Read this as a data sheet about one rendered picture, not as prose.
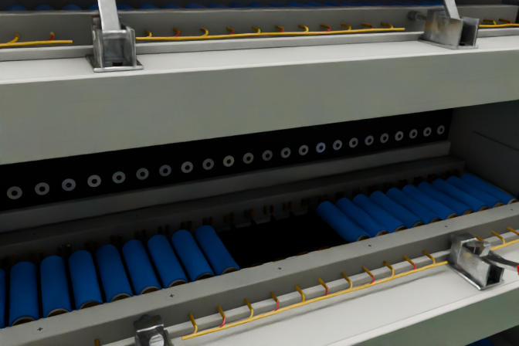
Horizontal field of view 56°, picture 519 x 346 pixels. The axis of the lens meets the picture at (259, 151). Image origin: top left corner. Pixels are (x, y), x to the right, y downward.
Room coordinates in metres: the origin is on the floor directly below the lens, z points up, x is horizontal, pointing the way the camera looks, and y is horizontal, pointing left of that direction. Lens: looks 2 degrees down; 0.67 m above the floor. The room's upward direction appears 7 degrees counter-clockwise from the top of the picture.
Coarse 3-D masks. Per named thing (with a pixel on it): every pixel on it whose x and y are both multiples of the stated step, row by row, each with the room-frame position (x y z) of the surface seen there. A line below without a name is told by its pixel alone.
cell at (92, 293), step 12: (84, 252) 0.38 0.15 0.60; (72, 264) 0.37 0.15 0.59; (84, 264) 0.36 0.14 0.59; (72, 276) 0.35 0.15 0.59; (84, 276) 0.35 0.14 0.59; (96, 276) 0.36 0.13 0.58; (84, 288) 0.34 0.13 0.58; (96, 288) 0.34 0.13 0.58; (84, 300) 0.32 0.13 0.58; (96, 300) 0.33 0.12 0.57
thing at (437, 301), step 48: (432, 144) 0.56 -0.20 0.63; (480, 144) 0.57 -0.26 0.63; (144, 192) 0.43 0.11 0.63; (192, 192) 0.45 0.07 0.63; (384, 288) 0.38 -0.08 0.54; (432, 288) 0.38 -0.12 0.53; (240, 336) 0.33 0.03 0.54; (288, 336) 0.33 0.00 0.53; (336, 336) 0.33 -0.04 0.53; (384, 336) 0.33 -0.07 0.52; (432, 336) 0.36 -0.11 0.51; (480, 336) 0.39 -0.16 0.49
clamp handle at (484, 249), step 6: (480, 246) 0.39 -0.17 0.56; (486, 246) 0.38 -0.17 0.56; (480, 252) 0.39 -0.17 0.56; (486, 252) 0.39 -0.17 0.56; (486, 258) 0.38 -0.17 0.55; (492, 258) 0.38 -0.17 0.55; (498, 258) 0.38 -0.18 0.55; (492, 264) 0.38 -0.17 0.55; (498, 264) 0.37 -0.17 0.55; (504, 264) 0.37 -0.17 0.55; (510, 264) 0.36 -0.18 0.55; (516, 264) 0.36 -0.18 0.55; (516, 270) 0.36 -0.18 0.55
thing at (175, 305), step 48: (384, 240) 0.40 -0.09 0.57; (432, 240) 0.41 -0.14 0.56; (480, 240) 0.43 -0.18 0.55; (192, 288) 0.33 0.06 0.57; (240, 288) 0.34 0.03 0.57; (288, 288) 0.36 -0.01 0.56; (0, 336) 0.29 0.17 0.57; (48, 336) 0.29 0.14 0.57; (96, 336) 0.30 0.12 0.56; (192, 336) 0.31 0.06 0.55
